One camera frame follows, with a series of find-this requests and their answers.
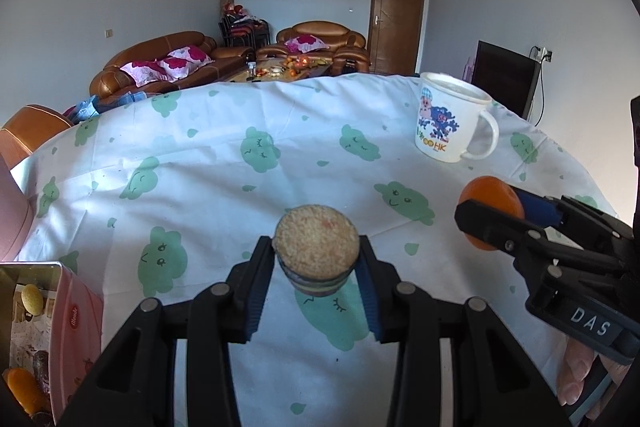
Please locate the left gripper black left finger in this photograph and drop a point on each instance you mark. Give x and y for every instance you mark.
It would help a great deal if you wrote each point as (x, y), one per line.
(132, 383)

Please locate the pink metal tin box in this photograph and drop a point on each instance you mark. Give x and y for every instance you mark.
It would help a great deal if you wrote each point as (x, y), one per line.
(60, 346)

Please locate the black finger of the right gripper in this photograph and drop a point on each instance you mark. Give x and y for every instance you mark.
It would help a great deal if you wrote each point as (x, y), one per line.
(590, 228)
(550, 252)

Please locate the blue cloth on sofa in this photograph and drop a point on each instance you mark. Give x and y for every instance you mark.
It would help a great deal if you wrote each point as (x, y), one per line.
(94, 107)

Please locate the black shelf with items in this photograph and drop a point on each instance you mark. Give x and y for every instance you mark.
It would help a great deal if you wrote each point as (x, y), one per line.
(240, 28)

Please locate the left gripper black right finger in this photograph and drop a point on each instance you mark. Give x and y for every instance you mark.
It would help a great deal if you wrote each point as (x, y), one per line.
(457, 363)

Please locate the yellow small fruit lower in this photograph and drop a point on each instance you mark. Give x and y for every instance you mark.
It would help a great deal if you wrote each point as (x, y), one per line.
(32, 299)

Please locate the coffee table with fruits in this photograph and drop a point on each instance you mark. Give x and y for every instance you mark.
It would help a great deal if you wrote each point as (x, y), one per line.
(283, 69)

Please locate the brown wooden door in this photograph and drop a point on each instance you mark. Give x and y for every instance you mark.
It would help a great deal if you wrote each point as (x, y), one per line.
(394, 35)

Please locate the brown leather armchair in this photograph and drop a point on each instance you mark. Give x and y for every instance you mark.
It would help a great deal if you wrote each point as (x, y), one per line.
(344, 48)

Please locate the orange leather chair back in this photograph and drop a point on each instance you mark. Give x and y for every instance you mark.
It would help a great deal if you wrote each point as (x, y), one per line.
(27, 130)

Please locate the long brown leather sofa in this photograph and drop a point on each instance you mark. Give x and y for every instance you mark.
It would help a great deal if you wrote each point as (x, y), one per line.
(176, 61)

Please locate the white cartoon mug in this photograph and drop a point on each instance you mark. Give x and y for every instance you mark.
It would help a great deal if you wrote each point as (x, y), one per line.
(449, 113)

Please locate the person right hand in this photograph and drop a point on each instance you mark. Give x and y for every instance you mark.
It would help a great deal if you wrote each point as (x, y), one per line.
(577, 362)

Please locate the pink electric kettle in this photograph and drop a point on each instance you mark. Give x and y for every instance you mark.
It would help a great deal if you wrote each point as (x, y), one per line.
(15, 215)

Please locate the black television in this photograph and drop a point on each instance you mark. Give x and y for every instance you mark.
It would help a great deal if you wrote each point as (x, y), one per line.
(508, 77)

